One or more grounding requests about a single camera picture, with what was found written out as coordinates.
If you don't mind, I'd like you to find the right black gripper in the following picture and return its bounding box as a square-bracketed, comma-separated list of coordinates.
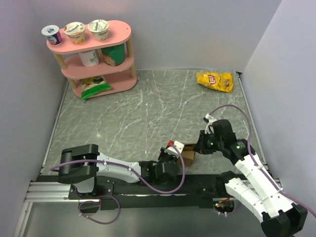
[193, 129, 224, 154]

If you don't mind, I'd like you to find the brown cardboard box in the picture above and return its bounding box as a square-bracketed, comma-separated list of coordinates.
[181, 143, 196, 167]

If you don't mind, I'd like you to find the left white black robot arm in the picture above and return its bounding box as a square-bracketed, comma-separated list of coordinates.
[50, 141, 184, 198]

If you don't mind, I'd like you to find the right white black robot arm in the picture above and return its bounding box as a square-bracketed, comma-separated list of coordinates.
[194, 116, 308, 237]

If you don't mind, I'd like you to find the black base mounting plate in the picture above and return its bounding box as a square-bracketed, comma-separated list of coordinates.
[37, 174, 245, 210]

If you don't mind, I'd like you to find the yellow Lays chips bag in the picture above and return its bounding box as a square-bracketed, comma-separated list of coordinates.
[196, 72, 234, 93]

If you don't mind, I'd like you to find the electronics board with LEDs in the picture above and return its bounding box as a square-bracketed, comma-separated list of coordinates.
[214, 200, 235, 213]

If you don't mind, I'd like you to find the green white snack bag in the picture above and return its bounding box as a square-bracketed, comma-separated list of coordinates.
[80, 75, 111, 100]

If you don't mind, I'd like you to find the pink three-tier shelf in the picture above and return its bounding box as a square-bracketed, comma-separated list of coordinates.
[46, 20, 137, 97]

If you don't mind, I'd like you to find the green can on middle shelf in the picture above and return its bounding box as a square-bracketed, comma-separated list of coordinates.
[101, 44, 125, 66]

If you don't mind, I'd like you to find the white cup on middle shelf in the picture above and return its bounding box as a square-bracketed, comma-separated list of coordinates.
[78, 49, 99, 67]

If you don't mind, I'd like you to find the white Chobani yogurt cup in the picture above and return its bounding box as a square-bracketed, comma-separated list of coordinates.
[88, 19, 109, 41]

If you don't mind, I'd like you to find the peach Chobani yogurt cup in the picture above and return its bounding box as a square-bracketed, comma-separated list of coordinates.
[64, 22, 85, 44]

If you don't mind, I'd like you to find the blue white yogurt cup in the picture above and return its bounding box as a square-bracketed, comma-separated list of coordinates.
[41, 25, 62, 45]

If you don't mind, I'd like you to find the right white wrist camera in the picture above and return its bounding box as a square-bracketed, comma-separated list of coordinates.
[203, 114, 217, 134]

